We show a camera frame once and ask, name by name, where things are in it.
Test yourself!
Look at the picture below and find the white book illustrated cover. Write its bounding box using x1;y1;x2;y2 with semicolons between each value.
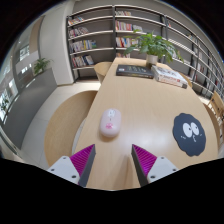
150;65;188;84

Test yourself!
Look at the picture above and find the white book red-lettered spine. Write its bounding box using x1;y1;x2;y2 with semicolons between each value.
155;77;189;90

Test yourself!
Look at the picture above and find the group of slatted wooden chairs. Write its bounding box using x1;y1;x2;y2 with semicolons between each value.
207;91;224;141

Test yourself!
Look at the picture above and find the black cartoon-eyed mouse pad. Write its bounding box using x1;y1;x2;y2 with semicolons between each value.
172;112;207;158

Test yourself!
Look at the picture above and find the black book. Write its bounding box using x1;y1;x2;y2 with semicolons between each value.
115;64;155;80

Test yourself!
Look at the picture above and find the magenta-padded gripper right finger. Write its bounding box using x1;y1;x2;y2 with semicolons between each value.
130;143;180;187

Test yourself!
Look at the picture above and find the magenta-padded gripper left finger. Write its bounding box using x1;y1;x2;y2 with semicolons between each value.
46;143;97;188

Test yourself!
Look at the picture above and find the grey bookshelf unit with books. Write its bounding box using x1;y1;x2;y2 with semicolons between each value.
65;3;224;101

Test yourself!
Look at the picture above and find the green potted plant white pot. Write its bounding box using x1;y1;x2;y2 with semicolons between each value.
123;29;184;68

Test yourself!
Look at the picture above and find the leafy plant by window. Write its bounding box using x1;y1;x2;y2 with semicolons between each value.
32;57;54;76

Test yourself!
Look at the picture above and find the pink computer mouse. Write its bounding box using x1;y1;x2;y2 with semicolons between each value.
99;108;122;139

